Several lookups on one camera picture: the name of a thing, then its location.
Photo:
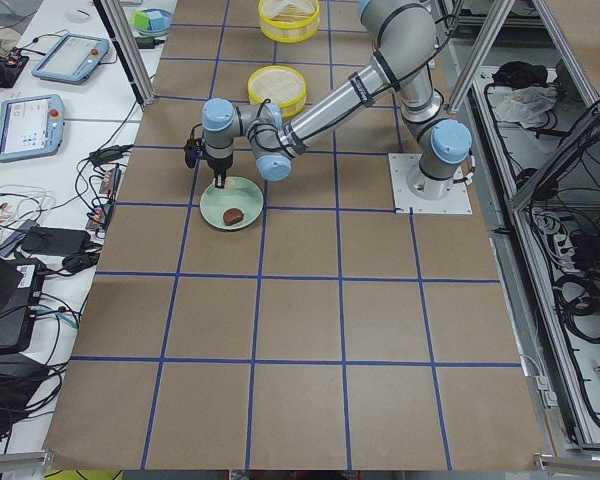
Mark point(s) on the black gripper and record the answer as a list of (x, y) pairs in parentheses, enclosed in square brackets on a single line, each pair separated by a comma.
[(219, 165)]

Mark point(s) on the white steamed bun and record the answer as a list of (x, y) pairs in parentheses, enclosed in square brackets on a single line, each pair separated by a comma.
[(230, 184)]

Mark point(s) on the brown steamed bun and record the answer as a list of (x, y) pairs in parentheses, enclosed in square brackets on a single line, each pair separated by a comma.
[(232, 216)]

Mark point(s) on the yellow steamer layer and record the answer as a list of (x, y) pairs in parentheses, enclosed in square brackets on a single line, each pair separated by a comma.
[(282, 85), (288, 21)]

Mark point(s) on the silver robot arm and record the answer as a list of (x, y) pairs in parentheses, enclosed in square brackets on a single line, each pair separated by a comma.
[(403, 34)]

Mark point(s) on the light green plate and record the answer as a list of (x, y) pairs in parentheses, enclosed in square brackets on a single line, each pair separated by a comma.
[(247, 196)]

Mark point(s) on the black power adapter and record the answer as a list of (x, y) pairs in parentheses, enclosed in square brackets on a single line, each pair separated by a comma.
[(148, 42)]

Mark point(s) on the blue foam cube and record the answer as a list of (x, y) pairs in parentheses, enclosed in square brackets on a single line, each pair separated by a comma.
[(159, 21)]

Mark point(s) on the blue plate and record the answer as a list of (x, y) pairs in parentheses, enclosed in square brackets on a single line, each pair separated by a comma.
[(154, 34)]

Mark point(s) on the green foam cube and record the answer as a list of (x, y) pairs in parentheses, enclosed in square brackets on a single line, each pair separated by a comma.
[(140, 20)]

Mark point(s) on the black power brick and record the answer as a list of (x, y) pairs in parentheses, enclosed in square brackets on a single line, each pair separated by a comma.
[(54, 241)]

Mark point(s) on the upper teach pendant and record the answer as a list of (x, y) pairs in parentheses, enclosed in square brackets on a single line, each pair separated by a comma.
[(72, 59)]

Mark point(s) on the teach pendant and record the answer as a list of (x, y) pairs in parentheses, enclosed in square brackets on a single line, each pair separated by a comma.
[(31, 127), (72, 59)]

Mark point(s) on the lower teach pendant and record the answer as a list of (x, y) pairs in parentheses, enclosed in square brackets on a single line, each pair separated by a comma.
[(31, 127)]

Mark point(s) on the black laptop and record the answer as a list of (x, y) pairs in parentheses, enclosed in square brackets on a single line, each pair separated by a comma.
[(21, 284)]

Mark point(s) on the white crumpled cloth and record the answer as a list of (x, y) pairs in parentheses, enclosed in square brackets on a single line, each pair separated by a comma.
[(528, 107)]

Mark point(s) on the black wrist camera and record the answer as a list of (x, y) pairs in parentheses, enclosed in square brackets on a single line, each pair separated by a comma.
[(191, 152)]

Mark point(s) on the aluminium frame post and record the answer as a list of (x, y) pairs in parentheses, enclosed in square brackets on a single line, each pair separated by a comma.
[(119, 31)]

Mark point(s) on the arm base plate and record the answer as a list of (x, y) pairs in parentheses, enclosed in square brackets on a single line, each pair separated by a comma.
[(414, 193)]

